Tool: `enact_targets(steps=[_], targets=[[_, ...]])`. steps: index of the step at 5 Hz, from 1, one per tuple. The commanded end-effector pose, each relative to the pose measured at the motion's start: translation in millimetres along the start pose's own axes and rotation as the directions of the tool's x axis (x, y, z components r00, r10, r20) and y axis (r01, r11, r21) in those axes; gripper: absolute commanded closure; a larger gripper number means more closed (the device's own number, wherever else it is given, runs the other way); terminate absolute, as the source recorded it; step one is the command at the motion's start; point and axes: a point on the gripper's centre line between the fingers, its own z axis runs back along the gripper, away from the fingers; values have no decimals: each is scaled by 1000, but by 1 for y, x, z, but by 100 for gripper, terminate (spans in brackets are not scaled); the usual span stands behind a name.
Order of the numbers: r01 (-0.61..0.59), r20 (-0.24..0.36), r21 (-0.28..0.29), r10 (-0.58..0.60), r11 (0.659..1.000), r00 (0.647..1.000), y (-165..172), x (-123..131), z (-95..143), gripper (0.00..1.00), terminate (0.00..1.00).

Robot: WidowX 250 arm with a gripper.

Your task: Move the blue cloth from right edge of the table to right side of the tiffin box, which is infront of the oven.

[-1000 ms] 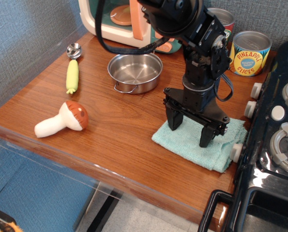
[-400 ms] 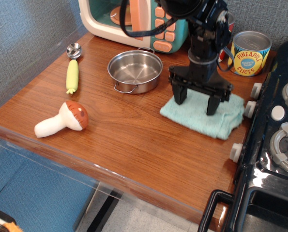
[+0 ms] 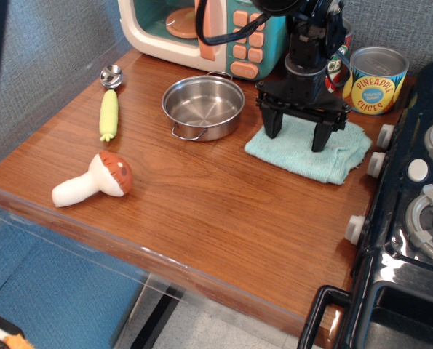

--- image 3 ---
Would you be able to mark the steel tiffin pan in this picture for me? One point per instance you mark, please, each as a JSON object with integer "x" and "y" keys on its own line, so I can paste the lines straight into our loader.
{"x": 204, "y": 108}

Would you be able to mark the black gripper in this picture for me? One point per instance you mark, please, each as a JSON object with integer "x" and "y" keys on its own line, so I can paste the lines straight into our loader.
{"x": 305, "y": 97}

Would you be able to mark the grey stove knob front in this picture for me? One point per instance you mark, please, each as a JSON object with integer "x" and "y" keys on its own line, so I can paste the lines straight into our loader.
{"x": 354, "y": 228}

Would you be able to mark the toy microwave teal and cream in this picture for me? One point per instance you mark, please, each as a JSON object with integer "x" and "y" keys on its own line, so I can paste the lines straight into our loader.
{"x": 252, "y": 58}

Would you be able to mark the pineapple slices can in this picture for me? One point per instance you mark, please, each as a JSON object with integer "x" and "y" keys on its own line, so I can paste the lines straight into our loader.
{"x": 376, "y": 77}

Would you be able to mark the black toy stove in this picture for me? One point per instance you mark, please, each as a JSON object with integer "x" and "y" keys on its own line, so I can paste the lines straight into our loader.
{"x": 390, "y": 304}

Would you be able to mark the orange plate inside microwave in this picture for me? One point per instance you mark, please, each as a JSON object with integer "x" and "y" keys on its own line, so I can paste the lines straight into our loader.
{"x": 182, "y": 23}

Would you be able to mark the grey stove knob middle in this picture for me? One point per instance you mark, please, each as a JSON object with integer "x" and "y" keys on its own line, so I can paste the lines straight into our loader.
{"x": 375, "y": 164}

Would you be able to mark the spoon with yellow-green handle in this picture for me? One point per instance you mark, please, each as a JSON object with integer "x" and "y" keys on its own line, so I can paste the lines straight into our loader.
{"x": 110, "y": 77}

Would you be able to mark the tomato sauce can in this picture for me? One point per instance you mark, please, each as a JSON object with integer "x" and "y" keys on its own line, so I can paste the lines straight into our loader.
{"x": 337, "y": 73}

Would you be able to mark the grey stove knob rear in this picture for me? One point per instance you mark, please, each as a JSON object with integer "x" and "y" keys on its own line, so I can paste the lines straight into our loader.
{"x": 385, "y": 136}

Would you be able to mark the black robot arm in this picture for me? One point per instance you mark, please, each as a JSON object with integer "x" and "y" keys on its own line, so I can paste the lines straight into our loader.
{"x": 316, "y": 32}

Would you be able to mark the grey stove knob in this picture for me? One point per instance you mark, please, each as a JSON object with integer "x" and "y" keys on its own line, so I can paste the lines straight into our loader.
{"x": 354, "y": 228}
{"x": 385, "y": 136}
{"x": 375, "y": 164}

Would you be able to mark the orange fuzzy object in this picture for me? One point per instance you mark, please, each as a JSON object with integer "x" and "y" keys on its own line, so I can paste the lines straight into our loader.
{"x": 17, "y": 342}

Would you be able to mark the light blue cloth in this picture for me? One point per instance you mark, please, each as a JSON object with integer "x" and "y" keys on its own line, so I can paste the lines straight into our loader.
{"x": 291, "y": 150}

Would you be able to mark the plush mushroom toy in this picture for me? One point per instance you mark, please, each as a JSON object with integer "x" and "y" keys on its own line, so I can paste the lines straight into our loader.
{"x": 107, "y": 173}

